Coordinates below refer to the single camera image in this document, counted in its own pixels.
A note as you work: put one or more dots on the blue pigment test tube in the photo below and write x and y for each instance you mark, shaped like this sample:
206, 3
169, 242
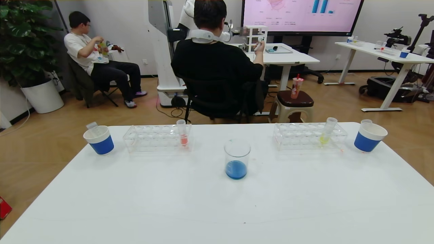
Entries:
92, 125

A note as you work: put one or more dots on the red pigment test tube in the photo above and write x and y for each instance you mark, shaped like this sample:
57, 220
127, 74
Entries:
366, 121

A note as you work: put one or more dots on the black tabletop robot arm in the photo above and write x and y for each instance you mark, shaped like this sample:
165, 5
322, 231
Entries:
397, 38

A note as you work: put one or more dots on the black upright robot arm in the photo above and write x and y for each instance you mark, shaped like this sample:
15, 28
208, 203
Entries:
426, 28

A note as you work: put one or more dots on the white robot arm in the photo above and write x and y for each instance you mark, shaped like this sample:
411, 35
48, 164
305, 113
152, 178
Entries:
229, 33

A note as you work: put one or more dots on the pink pigment test tube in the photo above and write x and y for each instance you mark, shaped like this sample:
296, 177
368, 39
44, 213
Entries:
183, 134

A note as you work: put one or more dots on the clear glass beaker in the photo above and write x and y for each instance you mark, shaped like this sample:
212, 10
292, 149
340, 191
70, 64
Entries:
237, 162

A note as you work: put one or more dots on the clear acrylic tube rack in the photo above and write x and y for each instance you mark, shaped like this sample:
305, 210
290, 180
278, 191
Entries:
152, 139
305, 135

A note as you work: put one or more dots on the yellow pigment test tube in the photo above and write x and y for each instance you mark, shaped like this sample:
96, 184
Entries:
327, 132

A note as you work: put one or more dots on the black office chair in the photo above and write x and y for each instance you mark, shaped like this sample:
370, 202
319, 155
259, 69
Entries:
217, 100

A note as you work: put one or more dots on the person in black shirt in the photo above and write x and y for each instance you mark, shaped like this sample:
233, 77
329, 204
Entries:
217, 67

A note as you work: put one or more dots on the brown topped stool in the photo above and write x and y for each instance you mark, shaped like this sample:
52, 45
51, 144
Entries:
294, 101

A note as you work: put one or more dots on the white neck massager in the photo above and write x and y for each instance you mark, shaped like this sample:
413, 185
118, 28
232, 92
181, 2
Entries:
203, 36

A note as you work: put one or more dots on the pink drink cup with straw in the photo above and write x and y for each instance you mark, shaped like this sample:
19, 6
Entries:
296, 87

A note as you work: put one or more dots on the white drawer organizer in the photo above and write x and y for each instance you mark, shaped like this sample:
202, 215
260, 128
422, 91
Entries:
256, 37

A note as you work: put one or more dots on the grey desk tray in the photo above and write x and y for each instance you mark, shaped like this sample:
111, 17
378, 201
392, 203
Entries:
283, 50

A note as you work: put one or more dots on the black display stand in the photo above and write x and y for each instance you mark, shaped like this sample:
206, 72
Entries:
301, 70

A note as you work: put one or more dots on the black folding chair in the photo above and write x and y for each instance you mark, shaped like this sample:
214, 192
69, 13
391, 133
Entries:
108, 96

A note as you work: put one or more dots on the blue white paper cup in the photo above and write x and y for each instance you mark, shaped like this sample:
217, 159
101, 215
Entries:
99, 140
369, 139

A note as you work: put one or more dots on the white drawer cabinet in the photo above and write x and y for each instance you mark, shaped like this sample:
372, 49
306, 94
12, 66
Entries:
117, 56

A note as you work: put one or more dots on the green bottle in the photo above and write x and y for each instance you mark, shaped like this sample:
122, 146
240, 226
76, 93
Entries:
103, 49

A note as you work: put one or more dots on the large display screen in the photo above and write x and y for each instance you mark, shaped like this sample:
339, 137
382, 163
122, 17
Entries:
301, 15

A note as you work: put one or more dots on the olive green jacket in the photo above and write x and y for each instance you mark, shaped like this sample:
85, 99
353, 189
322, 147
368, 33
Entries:
77, 84

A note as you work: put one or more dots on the person in white shirt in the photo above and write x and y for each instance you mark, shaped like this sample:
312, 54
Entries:
84, 51

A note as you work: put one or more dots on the grey metal cabinet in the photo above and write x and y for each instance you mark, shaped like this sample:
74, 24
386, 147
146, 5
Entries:
95, 20

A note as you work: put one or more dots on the white plant pot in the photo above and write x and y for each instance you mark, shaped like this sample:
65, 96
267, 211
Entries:
42, 98

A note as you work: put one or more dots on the long white desk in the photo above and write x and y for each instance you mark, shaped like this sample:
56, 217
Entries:
383, 51

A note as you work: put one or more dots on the small blue paper cup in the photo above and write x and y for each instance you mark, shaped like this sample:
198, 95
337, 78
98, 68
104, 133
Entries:
404, 54

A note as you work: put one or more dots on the green potted plant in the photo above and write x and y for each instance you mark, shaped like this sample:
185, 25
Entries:
23, 37

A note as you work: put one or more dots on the red flat object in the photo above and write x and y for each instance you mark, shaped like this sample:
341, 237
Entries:
4, 207

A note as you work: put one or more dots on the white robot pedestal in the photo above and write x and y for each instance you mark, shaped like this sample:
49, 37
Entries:
162, 51

